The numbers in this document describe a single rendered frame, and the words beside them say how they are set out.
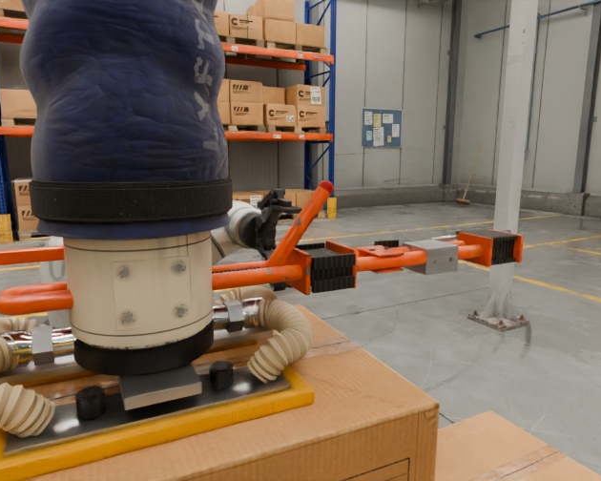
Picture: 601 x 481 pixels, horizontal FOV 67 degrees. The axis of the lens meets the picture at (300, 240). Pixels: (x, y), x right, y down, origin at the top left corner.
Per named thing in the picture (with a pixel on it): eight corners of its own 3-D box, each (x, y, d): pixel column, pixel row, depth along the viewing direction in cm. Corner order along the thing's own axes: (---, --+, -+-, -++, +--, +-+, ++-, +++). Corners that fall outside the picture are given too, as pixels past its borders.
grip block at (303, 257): (308, 297, 62) (308, 255, 61) (279, 280, 71) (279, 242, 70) (360, 289, 66) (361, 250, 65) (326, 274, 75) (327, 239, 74)
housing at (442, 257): (426, 276, 73) (427, 248, 73) (400, 266, 79) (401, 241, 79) (459, 271, 76) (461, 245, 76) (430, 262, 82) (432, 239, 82)
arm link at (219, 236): (275, 232, 108) (229, 264, 104) (252, 223, 122) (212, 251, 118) (252, 194, 104) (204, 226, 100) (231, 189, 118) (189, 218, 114)
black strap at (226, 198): (22, 230, 41) (16, 185, 40) (39, 204, 61) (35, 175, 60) (259, 217, 50) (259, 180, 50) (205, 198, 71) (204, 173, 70)
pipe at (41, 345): (-32, 446, 41) (-40, 386, 39) (5, 343, 63) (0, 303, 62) (308, 369, 55) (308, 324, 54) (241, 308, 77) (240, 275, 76)
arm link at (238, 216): (264, 243, 107) (274, 248, 102) (227, 247, 103) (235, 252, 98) (263, 205, 105) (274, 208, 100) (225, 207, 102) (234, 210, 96)
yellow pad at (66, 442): (-31, 496, 39) (-38, 445, 39) (-11, 433, 48) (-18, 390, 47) (316, 405, 54) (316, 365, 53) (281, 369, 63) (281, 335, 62)
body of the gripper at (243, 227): (270, 210, 100) (287, 215, 92) (270, 247, 102) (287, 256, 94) (237, 211, 97) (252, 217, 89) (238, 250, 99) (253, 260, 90)
